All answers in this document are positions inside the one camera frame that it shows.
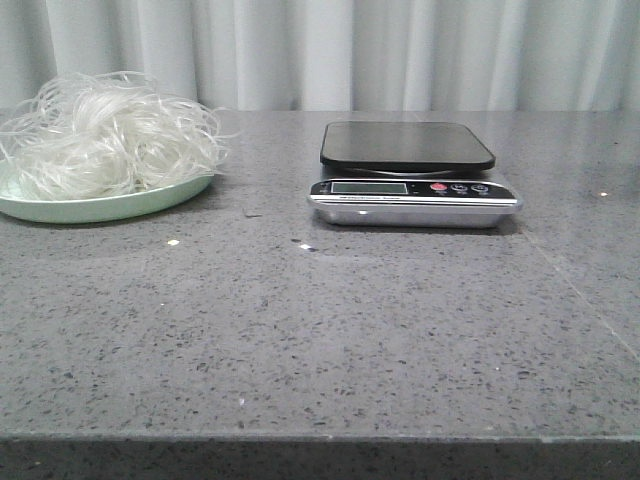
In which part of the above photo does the light green round plate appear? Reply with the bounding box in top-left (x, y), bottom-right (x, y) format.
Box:
top-left (1, 160), bottom-right (213, 224)

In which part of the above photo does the white translucent vermicelli bundle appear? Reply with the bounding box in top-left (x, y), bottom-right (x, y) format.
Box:
top-left (1, 71), bottom-right (233, 201)

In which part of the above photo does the black silver kitchen scale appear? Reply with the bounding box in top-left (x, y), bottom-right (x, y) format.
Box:
top-left (308, 121), bottom-right (523, 229)

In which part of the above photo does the white pleated curtain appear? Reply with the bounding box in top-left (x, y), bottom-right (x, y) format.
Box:
top-left (1, 1), bottom-right (639, 111)

